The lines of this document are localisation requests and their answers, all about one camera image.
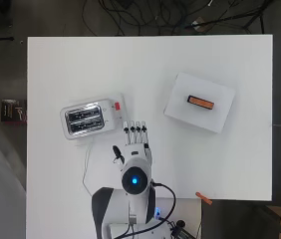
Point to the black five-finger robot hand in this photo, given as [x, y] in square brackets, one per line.
[136, 141]

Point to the orange block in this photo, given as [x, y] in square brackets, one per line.
[202, 102]

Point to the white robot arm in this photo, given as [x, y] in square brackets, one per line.
[135, 181]

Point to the red toaster lever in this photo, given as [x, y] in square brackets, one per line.
[117, 106]

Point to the steel toaster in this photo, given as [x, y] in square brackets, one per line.
[84, 118]

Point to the large white flat box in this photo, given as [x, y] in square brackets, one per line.
[193, 83]

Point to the orange clip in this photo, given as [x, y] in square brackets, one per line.
[203, 198]

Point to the dark red box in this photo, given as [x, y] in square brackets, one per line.
[12, 111]

